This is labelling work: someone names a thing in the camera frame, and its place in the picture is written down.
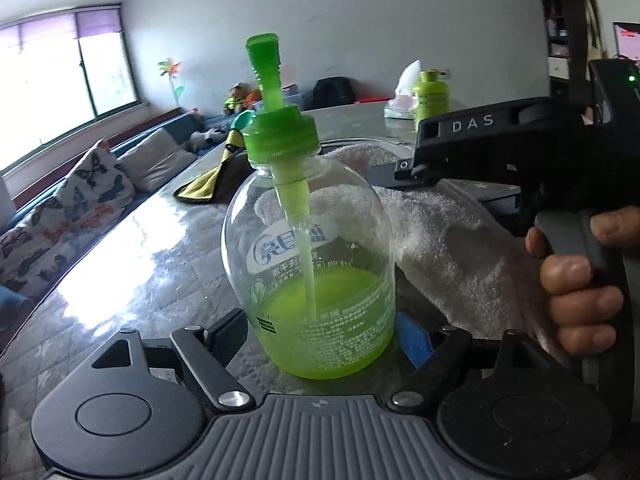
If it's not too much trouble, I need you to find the butterfly print cushion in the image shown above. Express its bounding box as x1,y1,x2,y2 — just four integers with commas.
0,180,118,305
62,139,137,213

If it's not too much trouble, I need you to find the tissue pack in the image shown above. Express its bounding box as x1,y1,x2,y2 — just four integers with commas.
384,59,422,120

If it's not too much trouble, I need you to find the pale pink towel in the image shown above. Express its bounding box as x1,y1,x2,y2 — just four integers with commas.
255,144,566,356

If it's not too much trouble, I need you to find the clear storage box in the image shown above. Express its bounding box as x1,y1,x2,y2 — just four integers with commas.
280,85,313,111

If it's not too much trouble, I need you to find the blue sofa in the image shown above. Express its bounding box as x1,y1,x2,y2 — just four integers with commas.
0,110,236,326

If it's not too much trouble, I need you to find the window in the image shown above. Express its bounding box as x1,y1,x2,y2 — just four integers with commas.
0,2,151,171

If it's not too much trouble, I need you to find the dark shelf unit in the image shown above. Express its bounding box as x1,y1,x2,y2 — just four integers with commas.
535,0,640,81

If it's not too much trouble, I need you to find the grey cushion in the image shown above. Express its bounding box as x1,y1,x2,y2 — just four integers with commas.
117,127,198,192

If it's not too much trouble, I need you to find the black white plush toy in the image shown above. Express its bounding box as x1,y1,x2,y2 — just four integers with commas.
189,127,226,151

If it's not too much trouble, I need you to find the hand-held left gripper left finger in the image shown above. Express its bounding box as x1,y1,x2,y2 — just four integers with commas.
90,308,256,408

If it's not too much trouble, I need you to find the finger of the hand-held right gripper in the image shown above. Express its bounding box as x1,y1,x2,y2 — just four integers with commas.
394,156,446,188

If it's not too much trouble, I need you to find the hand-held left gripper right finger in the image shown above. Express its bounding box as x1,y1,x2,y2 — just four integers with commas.
390,312,551,408

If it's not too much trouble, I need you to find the person's right hand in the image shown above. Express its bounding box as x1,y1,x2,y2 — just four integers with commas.
525,207,640,357

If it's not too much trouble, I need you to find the black bag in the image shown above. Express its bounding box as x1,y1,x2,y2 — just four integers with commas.
312,76,357,110

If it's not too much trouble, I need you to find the clear pump soap bottle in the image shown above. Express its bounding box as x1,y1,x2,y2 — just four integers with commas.
221,33,397,380

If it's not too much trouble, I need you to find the teddy bear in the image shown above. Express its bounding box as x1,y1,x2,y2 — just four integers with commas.
222,82,248,115

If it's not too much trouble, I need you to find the small green bottle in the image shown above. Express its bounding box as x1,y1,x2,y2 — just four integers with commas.
413,70,451,131

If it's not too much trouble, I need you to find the yellow grey microfibre cloth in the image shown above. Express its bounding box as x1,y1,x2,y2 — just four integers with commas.
173,130,251,205

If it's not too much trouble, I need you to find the pinwheel flower toy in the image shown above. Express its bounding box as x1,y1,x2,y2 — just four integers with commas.
157,59,186,108

